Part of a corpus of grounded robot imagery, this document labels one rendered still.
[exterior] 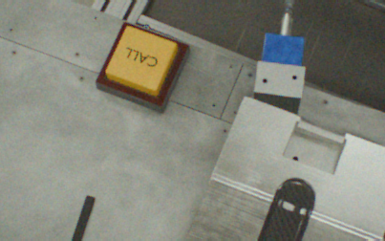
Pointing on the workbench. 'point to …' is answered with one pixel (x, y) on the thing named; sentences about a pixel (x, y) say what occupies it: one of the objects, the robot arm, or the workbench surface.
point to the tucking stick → (83, 218)
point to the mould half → (381, 179)
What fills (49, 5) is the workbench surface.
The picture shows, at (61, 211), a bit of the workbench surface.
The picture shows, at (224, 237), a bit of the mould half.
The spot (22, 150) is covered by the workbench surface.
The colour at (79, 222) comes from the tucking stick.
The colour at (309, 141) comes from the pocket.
